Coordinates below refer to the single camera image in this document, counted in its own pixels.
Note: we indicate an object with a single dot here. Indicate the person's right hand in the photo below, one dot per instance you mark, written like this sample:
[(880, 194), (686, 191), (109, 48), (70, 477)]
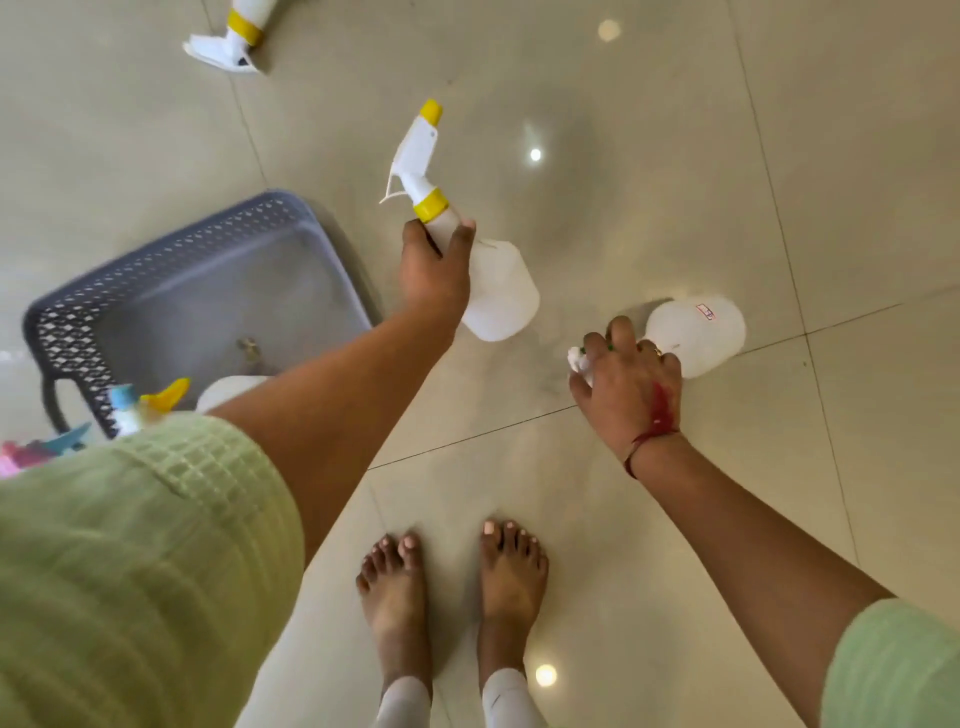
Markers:
[(626, 397)]

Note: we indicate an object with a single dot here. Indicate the small brown item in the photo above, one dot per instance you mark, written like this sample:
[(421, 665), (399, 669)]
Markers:
[(248, 349)]

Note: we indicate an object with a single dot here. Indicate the person's left hand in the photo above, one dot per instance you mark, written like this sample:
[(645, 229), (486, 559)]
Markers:
[(431, 277)]

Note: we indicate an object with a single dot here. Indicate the person's right thumb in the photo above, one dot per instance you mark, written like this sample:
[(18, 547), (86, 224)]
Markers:
[(581, 390)]

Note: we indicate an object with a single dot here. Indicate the grey perforated plastic basket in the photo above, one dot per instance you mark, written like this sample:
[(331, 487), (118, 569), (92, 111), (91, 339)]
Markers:
[(225, 292)]

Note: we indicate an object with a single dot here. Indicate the person's right middle finger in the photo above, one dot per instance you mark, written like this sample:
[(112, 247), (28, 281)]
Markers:
[(622, 334)]

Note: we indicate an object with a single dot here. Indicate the person's left thumb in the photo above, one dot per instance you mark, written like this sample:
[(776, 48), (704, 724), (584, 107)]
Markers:
[(465, 238)]

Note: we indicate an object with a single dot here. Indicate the white legging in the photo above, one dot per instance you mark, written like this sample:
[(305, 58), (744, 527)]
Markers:
[(405, 705), (514, 701)]

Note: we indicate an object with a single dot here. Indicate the person's foot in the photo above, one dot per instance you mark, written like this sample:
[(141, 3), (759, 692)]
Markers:
[(396, 607), (511, 592)]

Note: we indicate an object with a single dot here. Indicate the light green left sleeve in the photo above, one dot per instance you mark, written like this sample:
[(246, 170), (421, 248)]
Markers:
[(135, 570)]

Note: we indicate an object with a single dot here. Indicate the person's left forearm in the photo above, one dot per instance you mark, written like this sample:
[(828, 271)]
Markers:
[(337, 405)]

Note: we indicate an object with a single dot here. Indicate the white plastic bottle body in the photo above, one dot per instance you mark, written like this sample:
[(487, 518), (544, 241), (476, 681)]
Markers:
[(225, 390)]

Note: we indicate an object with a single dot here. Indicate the person's right little finger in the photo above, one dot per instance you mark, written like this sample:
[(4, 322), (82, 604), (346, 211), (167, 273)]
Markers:
[(672, 367)]

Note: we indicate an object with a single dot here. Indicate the white spray bottle red label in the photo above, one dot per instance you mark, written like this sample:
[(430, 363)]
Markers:
[(697, 334)]

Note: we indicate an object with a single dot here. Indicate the white right legging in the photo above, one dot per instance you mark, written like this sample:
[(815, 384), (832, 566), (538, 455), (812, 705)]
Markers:
[(514, 701)]

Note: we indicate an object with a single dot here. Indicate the light green right sleeve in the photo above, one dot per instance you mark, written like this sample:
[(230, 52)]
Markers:
[(896, 667)]

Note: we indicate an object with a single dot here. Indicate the person's left foot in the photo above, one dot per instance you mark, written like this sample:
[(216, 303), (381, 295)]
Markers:
[(396, 607)]

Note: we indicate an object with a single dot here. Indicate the person's right foot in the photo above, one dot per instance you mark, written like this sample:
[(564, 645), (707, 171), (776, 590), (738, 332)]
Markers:
[(511, 592)]

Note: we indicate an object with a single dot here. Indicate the white left legging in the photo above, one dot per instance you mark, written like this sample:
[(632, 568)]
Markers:
[(405, 705)]

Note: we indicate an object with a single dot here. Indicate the person's right forearm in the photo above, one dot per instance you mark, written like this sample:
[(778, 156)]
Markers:
[(750, 555)]

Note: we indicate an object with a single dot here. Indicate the light green sleeve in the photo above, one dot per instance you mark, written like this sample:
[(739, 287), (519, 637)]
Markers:
[(135, 570), (896, 667)]

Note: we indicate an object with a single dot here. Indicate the white spray bottle yellow collar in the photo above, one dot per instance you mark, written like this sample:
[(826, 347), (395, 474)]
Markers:
[(499, 292), (238, 34)]

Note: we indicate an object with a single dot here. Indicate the spray bottle blue yellow nozzle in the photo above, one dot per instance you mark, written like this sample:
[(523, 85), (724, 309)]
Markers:
[(146, 405)]

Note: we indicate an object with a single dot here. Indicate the light blue spray trigger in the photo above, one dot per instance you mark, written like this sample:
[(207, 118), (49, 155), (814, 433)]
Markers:
[(67, 439)]

